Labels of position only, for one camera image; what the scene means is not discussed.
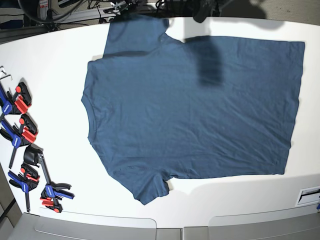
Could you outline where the dark blue T-shirt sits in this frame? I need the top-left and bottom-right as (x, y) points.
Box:
(81, 15), (305, 205)

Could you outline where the black object at table top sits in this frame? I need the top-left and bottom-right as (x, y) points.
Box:
(192, 0), (214, 23)

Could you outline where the long black bar clamp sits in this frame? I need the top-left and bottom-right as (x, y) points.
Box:
(23, 145), (75, 213)

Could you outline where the blue red bar clamp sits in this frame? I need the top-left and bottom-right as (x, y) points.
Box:
(8, 162), (40, 213)
(0, 81), (32, 121)
(0, 113), (38, 169)

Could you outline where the top blue red bar clamp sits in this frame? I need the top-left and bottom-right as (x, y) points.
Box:
(0, 81), (32, 121)

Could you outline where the metal hex key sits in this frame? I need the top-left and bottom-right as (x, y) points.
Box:
(0, 66), (13, 81)

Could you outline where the white label slot plate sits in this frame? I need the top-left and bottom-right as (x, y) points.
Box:
(295, 186), (320, 207)

